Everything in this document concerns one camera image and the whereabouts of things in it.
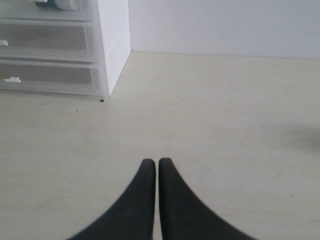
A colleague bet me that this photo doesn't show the wide clear drawer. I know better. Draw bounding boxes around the wide clear drawer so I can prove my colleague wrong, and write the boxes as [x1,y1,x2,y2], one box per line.
[0,59,106,98]
[0,23,96,62]

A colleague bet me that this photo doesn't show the white plastic drawer cabinet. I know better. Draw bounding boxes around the white plastic drawer cabinet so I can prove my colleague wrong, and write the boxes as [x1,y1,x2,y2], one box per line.
[0,0,131,101]

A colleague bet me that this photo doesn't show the white bottle teal label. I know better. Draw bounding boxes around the white bottle teal label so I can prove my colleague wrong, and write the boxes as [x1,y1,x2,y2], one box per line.
[34,0,81,11]

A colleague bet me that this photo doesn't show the bottom wide clear drawer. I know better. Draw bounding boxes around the bottom wide clear drawer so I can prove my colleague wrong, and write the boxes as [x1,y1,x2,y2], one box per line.
[0,59,106,98]

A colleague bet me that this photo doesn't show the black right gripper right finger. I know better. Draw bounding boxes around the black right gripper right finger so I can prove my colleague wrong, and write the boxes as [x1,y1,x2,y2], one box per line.
[158,158,252,240]

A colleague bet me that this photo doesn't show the middle wide clear drawer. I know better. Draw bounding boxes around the middle wide clear drawer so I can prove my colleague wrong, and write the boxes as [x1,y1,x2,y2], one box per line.
[0,23,96,62]

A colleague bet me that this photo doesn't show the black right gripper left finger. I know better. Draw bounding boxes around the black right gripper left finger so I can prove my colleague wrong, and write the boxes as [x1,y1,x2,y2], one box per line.
[71,159,156,240]

